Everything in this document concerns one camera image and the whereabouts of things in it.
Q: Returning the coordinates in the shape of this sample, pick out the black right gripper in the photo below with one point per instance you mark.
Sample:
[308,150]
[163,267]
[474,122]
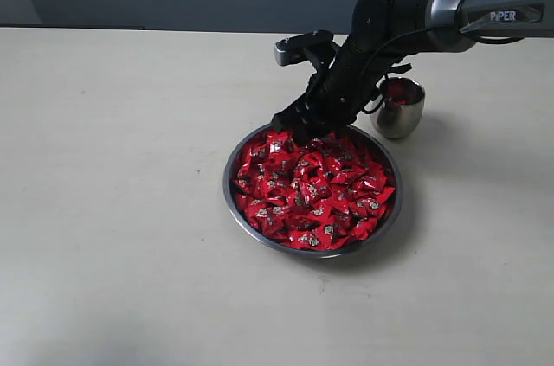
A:
[336,95]

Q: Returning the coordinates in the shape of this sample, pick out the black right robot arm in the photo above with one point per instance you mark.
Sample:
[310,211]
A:
[383,33]

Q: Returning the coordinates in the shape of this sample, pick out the round steel plate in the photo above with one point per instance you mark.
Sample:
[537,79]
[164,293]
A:
[332,197]

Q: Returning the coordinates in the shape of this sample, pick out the stainless steel cup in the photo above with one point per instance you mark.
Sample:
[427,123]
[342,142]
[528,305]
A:
[401,111]

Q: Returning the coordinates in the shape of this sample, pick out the red wrapped candy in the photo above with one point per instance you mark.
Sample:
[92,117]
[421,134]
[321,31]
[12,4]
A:
[304,240]
[280,142]
[314,191]
[367,206]

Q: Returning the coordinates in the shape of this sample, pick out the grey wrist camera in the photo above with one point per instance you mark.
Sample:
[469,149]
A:
[317,47]

